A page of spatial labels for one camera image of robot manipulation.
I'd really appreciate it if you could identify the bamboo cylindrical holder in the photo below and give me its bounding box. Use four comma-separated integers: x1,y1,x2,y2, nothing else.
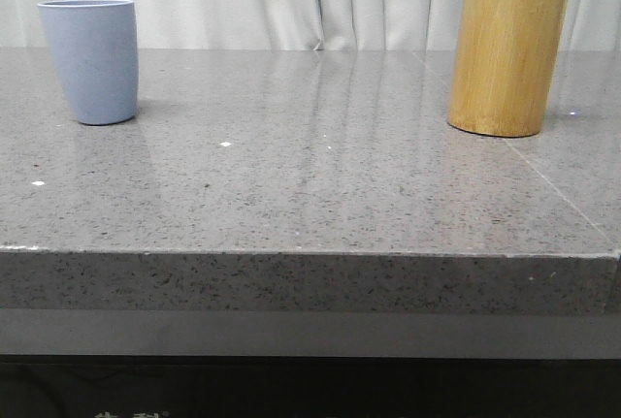
447,0,567,138

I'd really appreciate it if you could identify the blue plastic cup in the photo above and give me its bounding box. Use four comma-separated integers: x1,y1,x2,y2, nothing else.
37,0,139,126

